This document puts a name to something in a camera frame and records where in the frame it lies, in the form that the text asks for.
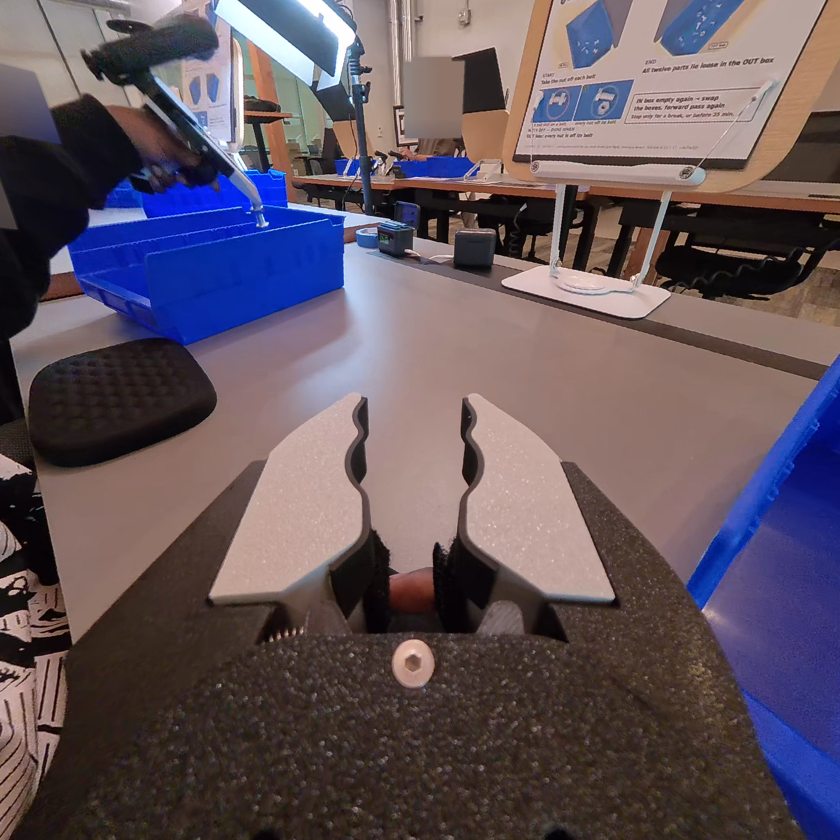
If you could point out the silver hex bolt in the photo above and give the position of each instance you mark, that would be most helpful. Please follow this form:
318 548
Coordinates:
260 217

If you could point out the person's left hand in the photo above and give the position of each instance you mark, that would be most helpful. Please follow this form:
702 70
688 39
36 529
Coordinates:
164 142

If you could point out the long wooden desk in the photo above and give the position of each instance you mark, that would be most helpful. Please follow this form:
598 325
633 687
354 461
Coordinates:
788 197

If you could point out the person's left forearm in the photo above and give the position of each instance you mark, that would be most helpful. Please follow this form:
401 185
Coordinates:
53 184

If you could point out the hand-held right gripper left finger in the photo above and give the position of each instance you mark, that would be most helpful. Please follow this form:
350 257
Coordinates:
295 525

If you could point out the roll-up banner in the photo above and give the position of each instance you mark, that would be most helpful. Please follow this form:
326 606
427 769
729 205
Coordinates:
208 82

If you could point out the black monitor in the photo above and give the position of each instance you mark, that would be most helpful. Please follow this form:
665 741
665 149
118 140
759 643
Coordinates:
483 79

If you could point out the instruction sign board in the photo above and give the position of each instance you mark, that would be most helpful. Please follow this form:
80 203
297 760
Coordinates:
656 66

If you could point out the studio light on stand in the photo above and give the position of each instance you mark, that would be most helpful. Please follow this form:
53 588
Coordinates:
282 26

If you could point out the blue plastic bin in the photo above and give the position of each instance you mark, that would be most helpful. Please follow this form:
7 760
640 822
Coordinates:
788 591
269 188
210 282
357 167
433 167

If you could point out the black and blue device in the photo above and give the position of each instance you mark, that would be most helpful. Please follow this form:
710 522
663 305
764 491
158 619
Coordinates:
395 239

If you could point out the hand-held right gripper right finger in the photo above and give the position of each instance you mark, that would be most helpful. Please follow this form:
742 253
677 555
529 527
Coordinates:
532 525

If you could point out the grey tool case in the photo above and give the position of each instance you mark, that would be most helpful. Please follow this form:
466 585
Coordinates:
475 248

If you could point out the black round cushion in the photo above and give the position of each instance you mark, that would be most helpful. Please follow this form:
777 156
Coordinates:
118 400

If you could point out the blue tape roll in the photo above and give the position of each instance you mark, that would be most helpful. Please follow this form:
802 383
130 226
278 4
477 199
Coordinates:
368 238

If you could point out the white sign stand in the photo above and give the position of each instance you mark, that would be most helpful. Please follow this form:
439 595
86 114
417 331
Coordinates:
578 292

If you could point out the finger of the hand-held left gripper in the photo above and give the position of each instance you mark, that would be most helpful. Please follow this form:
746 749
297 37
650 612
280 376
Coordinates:
239 177

